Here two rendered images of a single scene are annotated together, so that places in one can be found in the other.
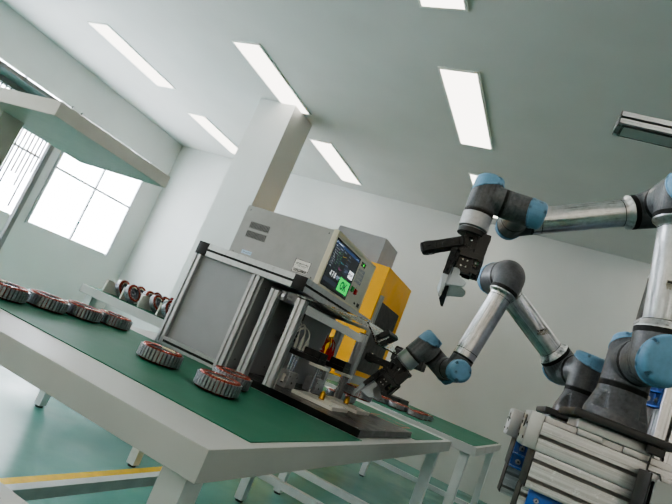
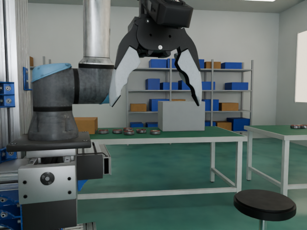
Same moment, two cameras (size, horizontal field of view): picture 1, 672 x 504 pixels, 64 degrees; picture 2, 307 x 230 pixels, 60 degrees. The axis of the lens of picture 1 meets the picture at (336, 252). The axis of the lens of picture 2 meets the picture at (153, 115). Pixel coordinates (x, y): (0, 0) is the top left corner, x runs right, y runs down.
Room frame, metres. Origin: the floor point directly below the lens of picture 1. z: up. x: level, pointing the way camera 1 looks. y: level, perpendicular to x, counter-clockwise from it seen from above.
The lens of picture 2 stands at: (1.56, 0.06, 1.17)
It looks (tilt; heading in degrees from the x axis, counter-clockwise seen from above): 4 degrees down; 237
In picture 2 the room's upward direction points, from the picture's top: straight up
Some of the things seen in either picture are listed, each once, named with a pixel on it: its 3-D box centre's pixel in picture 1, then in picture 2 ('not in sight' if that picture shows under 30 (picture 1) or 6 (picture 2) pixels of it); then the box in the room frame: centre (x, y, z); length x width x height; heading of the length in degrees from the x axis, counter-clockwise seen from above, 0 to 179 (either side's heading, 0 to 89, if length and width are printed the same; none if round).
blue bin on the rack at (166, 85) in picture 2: not in sight; (168, 86); (-2.28, -5.12, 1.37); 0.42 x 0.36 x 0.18; 66
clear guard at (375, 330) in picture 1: (346, 324); not in sight; (1.78, -0.12, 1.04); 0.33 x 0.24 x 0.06; 64
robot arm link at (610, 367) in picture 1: (632, 361); (55, 84); (1.36, -0.81, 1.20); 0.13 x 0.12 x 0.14; 170
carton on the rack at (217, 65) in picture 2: not in sight; (210, 66); (-3.23, -4.67, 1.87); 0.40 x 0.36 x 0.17; 63
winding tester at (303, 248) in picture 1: (305, 260); not in sight; (2.05, 0.09, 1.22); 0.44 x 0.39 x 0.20; 154
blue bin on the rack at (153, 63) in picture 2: not in sight; (157, 64); (-2.04, -5.24, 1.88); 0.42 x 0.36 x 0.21; 64
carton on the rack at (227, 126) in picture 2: not in sight; (221, 126); (-3.50, -4.53, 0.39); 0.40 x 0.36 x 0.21; 63
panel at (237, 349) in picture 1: (288, 338); not in sight; (2.01, 0.04, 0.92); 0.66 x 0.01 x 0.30; 154
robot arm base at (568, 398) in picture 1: (578, 404); not in sight; (1.83, -0.97, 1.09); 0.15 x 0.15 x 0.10
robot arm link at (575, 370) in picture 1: (587, 372); not in sight; (1.84, -0.97, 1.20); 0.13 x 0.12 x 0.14; 5
